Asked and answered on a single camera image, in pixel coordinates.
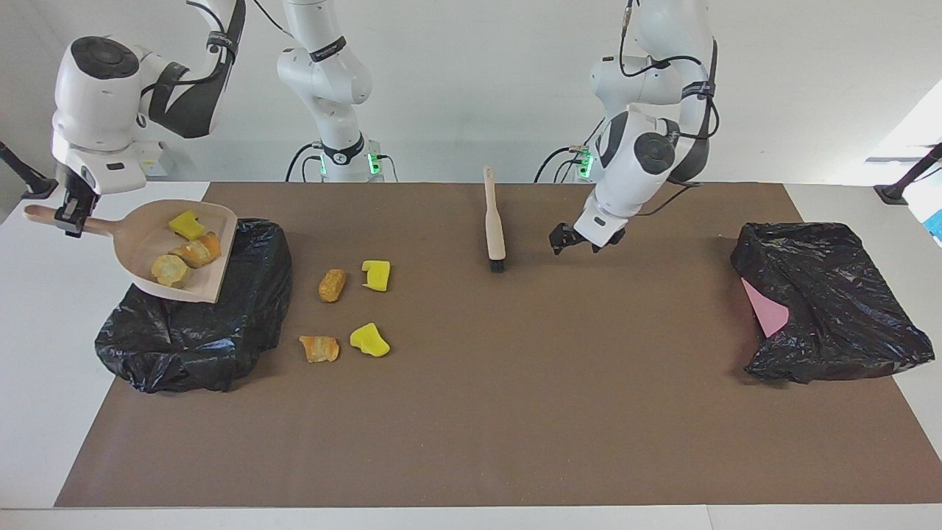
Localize beige plastic dustpan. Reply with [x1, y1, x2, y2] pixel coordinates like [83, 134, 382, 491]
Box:
[24, 199, 239, 304]

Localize beige hand brush black bristles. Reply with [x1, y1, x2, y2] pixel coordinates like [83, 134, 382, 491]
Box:
[483, 166, 508, 273]

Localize yellow sponge wedge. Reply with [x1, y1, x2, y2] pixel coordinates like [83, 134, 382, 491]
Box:
[169, 210, 207, 241]

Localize pale bread chunk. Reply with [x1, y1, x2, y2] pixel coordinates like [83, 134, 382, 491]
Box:
[151, 254, 194, 289]

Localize sliced bread loaf piece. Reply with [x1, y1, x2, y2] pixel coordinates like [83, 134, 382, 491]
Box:
[169, 231, 222, 269]

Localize curved yellow sponge piece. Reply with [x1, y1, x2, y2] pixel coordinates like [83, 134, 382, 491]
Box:
[349, 322, 392, 358]

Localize black trash bag lined bin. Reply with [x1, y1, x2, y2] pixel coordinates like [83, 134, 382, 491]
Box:
[94, 218, 294, 394]

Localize pink plastic bin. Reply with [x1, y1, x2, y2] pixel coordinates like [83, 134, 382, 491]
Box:
[740, 277, 791, 338]

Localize black trash bag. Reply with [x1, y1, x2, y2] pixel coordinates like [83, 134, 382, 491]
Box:
[730, 222, 935, 385]

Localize white boxes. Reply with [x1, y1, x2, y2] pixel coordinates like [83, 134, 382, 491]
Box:
[136, 141, 175, 177]

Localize brown table mat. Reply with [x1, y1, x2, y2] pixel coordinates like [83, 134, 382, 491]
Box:
[54, 182, 942, 509]

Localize orange striped bread piece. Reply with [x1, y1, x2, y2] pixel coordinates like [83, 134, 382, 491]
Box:
[299, 336, 340, 364]

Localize black left base cable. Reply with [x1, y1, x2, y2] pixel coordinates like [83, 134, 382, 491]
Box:
[534, 118, 606, 183]

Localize black base cable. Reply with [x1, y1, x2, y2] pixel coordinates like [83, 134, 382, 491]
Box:
[534, 118, 606, 183]
[286, 142, 325, 183]

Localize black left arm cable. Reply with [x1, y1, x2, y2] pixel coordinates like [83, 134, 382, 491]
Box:
[618, 0, 718, 218]

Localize black right base cable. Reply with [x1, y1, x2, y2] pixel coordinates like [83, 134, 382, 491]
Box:
[286, 142, 325, 183]

